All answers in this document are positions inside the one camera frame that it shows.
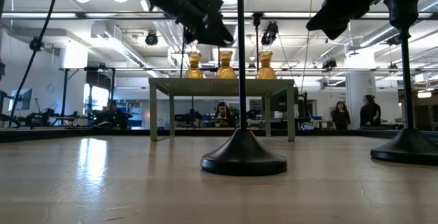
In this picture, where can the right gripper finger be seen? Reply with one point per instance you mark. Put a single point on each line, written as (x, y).
(333, 28)
(318, 20)

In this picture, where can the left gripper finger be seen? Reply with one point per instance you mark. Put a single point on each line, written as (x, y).
(224, 36)
(207, 38)

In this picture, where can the tall black candlestick holder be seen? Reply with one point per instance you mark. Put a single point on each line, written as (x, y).
(182, 63)
(257, 20)
(219, 59)

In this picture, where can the amber glass candle holder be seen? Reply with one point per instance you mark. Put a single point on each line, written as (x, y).
(266, 70)
(226, 69)
(194, 70)

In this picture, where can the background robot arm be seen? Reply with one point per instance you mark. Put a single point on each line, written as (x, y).
(41, 118)

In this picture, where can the black ceiling spotlight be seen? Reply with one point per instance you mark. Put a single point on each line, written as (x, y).
(151, 39)
(329, 64)
(270, 34)

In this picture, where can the green perforated metal shelf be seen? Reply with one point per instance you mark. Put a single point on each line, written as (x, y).
(222, 87)

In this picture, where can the white column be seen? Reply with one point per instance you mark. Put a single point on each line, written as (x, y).
(357, 87)

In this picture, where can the person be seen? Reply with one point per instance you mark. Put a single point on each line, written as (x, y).
(370, 112)
(340, 116)
(111, 114)
(223, 114)

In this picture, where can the computer monitor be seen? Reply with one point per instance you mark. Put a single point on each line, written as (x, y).
(23, 99)

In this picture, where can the white ceiling air duct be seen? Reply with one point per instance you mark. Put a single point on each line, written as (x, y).
(113, 42)

